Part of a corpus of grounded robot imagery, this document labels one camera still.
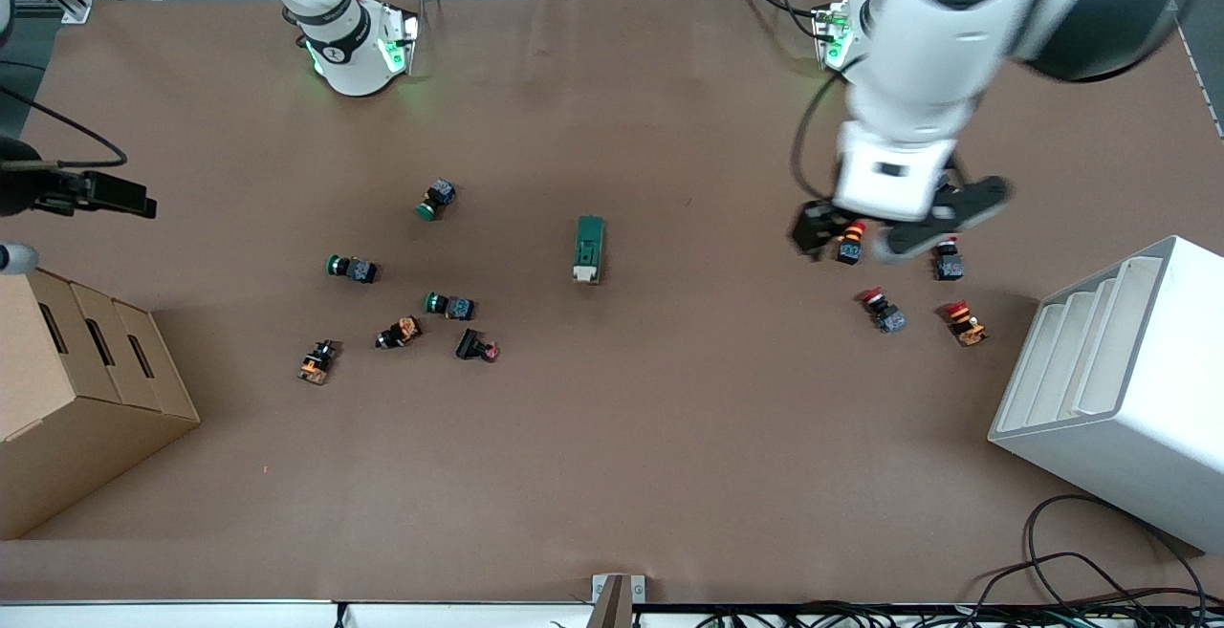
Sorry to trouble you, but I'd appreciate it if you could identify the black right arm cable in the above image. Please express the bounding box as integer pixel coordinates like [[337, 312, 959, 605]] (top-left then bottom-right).
[[0, 83, 129, 172]]

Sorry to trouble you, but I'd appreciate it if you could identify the grey metal bracket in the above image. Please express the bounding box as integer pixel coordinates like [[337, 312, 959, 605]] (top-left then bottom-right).
[[585, 573, 647, 628]]

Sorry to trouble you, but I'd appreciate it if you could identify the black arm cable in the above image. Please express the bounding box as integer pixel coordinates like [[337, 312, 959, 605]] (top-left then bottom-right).
[[790, 64, 854, 201], [0, 83, 129, 172]]

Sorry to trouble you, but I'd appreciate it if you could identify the black orange selector switch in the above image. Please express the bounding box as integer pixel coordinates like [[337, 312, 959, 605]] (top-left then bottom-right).
[[297, 339, 340, 386], [375, 315, 424, 350]]

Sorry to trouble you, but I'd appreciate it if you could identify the green load switch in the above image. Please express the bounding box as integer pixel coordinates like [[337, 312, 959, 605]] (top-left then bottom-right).
[[572, 215, 607, 285]]

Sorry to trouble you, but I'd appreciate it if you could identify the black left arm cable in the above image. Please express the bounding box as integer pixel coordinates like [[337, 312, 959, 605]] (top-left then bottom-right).
[[790, 64, 854, 201]]

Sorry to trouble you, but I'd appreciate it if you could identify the black cable bundle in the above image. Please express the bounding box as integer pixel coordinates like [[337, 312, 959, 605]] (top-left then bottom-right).
[[698, 588, 1224, 628]]

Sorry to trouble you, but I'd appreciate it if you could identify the brown paper table cover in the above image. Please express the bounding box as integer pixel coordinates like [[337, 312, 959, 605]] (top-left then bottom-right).
[[0, 0, 1224, 605]]

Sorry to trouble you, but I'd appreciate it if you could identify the black looped cable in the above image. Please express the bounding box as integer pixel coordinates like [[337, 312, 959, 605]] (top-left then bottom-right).
[[1023, 494, 1208, 602]]

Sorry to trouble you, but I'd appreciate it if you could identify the white tiered storage bin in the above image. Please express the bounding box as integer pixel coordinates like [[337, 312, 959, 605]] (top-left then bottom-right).
[[987, 234, 1224, 554]]

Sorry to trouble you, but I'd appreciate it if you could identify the black switch with red block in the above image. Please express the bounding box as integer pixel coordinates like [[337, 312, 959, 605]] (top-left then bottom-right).
[[455, 327, 501, 363]]

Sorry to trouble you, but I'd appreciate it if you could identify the brown cardboard box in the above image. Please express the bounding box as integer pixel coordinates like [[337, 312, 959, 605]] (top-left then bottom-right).
[[0, 258, 202, 541]]

